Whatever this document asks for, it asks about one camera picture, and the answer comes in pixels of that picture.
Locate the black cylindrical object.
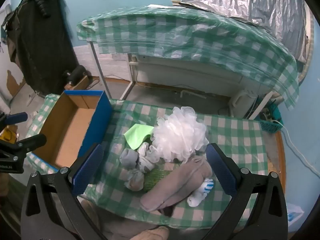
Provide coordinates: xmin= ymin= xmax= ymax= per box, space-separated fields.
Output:
xmin=63 ymin=65 xmax=87 ymax=84

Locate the beige fleece clothing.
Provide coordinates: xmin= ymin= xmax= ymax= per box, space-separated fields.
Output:
xmin=79 ymin=199 xmax=171 ymax=240

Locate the green checked small tablecloth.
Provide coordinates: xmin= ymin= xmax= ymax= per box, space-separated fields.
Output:
xmin=26 ymin=94 xmax=269 ymax=230

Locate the white cable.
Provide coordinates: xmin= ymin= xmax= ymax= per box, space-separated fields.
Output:
xmin=274 ymin=119 xmax=320 ymax=176

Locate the green glittery scrub sponge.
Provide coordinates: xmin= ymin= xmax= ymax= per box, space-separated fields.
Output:
xmin=143 ymin=167 xmax=173 ymax=193

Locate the white mesh bath loofah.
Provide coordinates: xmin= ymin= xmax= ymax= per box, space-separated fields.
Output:
xmin=146 ymin=106 xmax=209 ymax=163

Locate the silver foil sheet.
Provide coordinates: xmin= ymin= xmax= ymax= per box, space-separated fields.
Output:
xmin=181 ymin=0 xmax=311 ymax=63

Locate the green checked large tablecloth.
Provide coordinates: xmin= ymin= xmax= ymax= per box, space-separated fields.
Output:
xmin=76 ymin=4 xmax=300 ymax=111

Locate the white plastic bag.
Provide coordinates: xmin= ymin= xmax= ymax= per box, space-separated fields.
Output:
xmin=285 ymin=202 xmax=305 ymax=228

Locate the grey metal table leg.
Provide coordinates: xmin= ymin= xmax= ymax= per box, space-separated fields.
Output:
xmin=89 ymin=41 xmax=112 ymax=101

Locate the light green cloth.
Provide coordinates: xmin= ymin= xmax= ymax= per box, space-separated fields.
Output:
xmin=124 ymin=124 xmax=155 ymax=151

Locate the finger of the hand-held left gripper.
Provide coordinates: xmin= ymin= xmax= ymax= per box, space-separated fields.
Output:
xmin=0 ymin=133 xmax=47 ymax=155
xmin=0 ymin=112 xmax=28 ymax=126

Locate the brown cardboard box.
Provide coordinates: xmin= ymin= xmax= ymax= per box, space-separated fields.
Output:
xmin=64 ymin=75 xmax=92 ymax=92

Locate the white blue-toed sock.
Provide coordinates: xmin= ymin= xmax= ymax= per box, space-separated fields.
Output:
xmin=187 ymin=178 xmax=215 ymax=208

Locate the black sock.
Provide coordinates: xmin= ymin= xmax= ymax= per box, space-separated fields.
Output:
xmin=160 ymin=205 xmax=176 ymax=217

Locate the dark hanging jacket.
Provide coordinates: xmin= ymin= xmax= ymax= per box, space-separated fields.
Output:
xmin=1 ymin=0 xmax=79 ymax=96

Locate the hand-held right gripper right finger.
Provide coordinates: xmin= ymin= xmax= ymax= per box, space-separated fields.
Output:
xmin=200 ymin=142 xmax=289 ymax=240

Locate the taupe sock pair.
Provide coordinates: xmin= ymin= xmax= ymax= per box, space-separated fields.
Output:
xmin=140 ymin=156 xmax=213 ymax=212

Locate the teal plastic basket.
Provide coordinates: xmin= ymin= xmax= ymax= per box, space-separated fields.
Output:
xmin=259 ymin=103 xmax=282 ymax=133

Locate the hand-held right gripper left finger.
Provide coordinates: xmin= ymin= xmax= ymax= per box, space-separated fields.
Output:
xmin=20 ymin=144 xmax=110 ymax=240

